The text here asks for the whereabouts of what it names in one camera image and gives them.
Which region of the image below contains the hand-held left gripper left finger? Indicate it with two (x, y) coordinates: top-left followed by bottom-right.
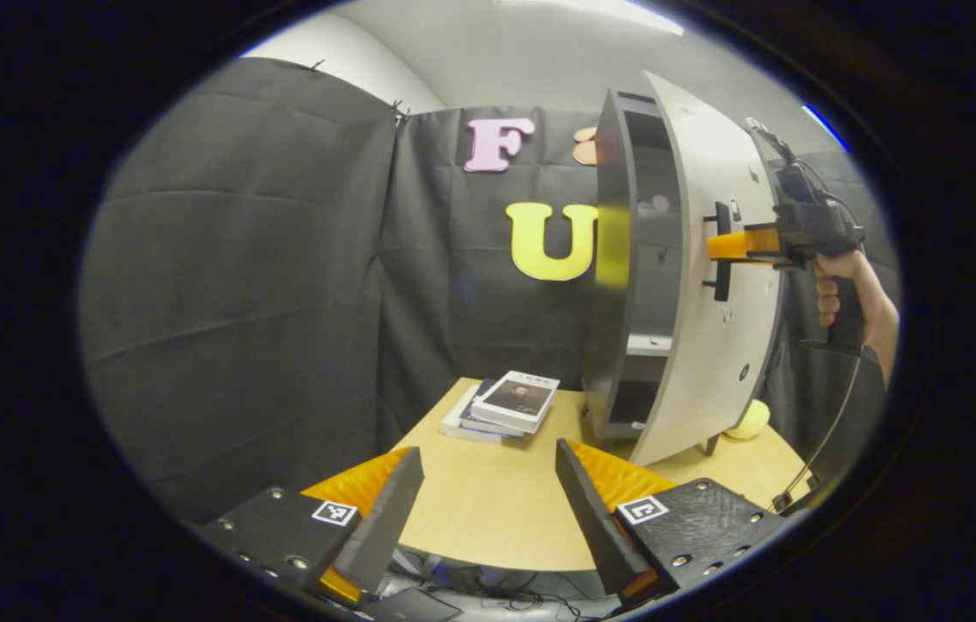
(194, 445), (426, 606)

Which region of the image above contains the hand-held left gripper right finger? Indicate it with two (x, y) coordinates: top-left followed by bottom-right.
(555, 437), (800, 610)

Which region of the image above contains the black door handle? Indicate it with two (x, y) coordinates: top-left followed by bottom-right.
(703, 201), (733, 303)

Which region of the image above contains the dark grey cabinet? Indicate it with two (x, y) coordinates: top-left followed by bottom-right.
(583, 86), (724, 459)

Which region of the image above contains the flat black device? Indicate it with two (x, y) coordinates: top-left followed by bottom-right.
(363, 587), (463, 622)

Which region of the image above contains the plain white book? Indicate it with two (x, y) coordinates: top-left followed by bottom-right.
(440, 384), (510, 447)

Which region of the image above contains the white book with dark photo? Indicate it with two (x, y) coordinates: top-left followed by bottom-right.
(471, 371), (561, 435)

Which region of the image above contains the yellow bun toy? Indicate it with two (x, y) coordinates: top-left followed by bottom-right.
(726, 399), (772, 441)

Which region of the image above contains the black backdrop cloth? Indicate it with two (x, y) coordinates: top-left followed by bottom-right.
(78, 56), (899, 519)

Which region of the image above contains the black cable bundle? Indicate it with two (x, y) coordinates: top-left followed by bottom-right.
(419, 562), (584, 619)

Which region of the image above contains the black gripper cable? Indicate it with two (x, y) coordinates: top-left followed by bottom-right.
(769, 344), (865, 512)

